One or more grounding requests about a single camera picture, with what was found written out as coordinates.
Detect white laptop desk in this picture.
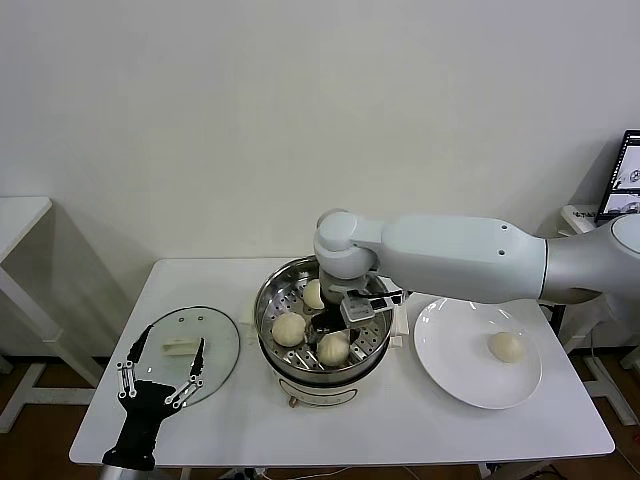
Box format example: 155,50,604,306
559,203,640,426

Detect black cable adapter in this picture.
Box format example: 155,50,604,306
542,301,570,332

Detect black floor cables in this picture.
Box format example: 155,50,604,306
519,464,566,480

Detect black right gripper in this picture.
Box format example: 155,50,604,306
304,299,364,362

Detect white steamed baozi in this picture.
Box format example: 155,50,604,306
271,313,307,347
316,332,350,366
487,331,526,364
303,278,326,310

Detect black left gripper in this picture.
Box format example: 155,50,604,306
102,324,207,471

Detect steel steamer pot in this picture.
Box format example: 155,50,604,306
239,294,411,409

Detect white floor cable bundle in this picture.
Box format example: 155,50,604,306
219,465,267,480

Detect white round plate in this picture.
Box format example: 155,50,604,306
413,295,544,411

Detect perforated steel steamer basket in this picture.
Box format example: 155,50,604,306
254,257,395,379

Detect glass lid cream handle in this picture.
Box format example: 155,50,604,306
127,305,241,404

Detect white empty side table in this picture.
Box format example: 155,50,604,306
0,195,106,434

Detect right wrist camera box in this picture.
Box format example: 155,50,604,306
341,287,404,324

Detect grey open laptop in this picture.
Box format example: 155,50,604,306
594,129,640,226

